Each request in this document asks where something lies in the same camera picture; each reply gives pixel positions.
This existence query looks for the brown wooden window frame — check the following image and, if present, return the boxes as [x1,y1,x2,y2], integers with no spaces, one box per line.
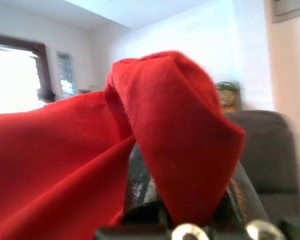
[0,32,53,101]

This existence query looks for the yellow green container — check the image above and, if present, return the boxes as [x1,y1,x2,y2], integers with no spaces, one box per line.
[214,80,241,114]

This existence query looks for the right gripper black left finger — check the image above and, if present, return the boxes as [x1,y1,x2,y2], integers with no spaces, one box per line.
[123,143,167,221]

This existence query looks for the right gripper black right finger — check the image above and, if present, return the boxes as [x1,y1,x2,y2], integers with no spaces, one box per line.
[214,162,270,225]

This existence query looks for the red square pillow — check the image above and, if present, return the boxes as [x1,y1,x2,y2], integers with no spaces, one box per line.
[0,50,247,240]

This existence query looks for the glass louvre window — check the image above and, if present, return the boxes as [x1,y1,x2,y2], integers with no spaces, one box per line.
[56,51,78,99]

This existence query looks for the grey fabric sofa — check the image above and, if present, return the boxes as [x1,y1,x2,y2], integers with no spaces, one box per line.
[224,109,300,223]

